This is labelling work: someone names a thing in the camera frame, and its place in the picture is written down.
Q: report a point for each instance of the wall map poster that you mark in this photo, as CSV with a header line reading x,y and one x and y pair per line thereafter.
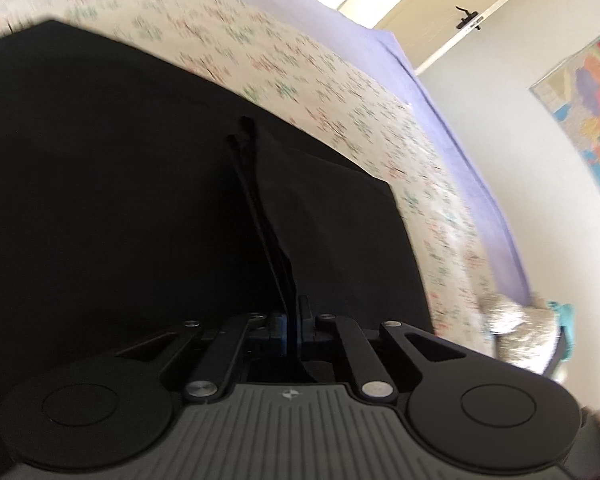
x,y
570,92

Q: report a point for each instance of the purple bed blanket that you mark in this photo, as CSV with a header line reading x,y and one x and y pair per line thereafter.
x,y
430,110

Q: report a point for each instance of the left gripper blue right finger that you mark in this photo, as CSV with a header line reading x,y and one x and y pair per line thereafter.
x,y
305,321

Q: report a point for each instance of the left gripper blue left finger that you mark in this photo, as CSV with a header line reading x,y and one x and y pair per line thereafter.
x,y
280,333

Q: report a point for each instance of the black pants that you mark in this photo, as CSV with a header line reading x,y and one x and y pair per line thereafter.
x,y
135,196

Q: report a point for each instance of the floral beige sheet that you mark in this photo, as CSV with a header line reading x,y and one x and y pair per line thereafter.
x,y
332,79

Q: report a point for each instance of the teal toy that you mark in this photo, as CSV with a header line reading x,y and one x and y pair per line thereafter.
x,y
567,323

